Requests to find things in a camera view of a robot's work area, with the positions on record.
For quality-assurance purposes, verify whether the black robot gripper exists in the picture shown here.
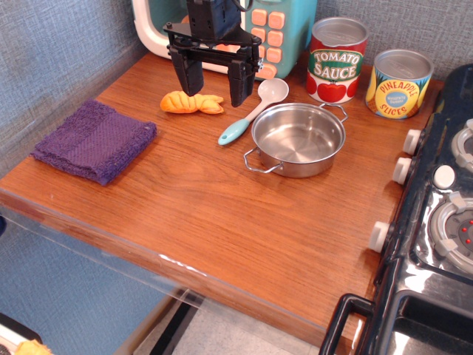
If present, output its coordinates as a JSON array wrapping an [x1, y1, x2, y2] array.
[[163, 1, 262, 107]]

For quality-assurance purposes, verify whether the purple cloth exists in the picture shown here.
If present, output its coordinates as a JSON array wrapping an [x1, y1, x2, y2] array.
[[31, 100, 157, 186]]

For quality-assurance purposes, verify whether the silver metal pot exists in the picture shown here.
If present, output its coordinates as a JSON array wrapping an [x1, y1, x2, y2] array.
[[243, 103, 349, 178]]

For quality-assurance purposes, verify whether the orange plush toy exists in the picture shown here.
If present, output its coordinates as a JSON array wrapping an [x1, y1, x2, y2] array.
[[160, 91, 225, 115]]

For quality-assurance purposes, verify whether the white teal plastic spoon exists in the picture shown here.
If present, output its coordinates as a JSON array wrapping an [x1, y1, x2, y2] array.
[[217, 78, 290, 146]]

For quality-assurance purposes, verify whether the teal toy microwave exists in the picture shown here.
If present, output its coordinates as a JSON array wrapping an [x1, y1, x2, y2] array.
[[132, 0, 317, 80]]

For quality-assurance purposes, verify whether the tomato sauce can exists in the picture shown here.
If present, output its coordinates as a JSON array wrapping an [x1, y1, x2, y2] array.
[[306, 17, 369, 104]]

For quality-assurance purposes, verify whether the pineapple slices can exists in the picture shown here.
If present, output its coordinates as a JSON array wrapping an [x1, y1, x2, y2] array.
[[365, 49, 434, 120]]

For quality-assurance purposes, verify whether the white stove knob top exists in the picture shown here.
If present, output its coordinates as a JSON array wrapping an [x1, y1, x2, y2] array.
[[403, 129, 422, 155]]

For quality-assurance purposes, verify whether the white stove knob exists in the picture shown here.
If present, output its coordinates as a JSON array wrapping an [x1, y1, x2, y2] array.
[[403, 129, 422, 155], [368, 221, 390, 253], [392, 158, 412, 185]]

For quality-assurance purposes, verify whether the white stove knob middle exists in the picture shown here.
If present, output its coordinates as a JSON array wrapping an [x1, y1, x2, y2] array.
[[392, 158, 412, 185]]

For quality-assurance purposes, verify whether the white stove knob bottom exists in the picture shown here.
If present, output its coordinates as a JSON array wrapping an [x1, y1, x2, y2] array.
[[368, 221, 390, 253]]

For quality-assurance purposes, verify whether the black toy stove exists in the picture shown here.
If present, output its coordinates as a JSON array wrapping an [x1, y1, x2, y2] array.
[[320, 64, 472, 354]]

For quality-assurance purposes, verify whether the orange object bottom left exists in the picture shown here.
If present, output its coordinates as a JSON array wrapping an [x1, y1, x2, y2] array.
[[15, 339, 52, 355]]

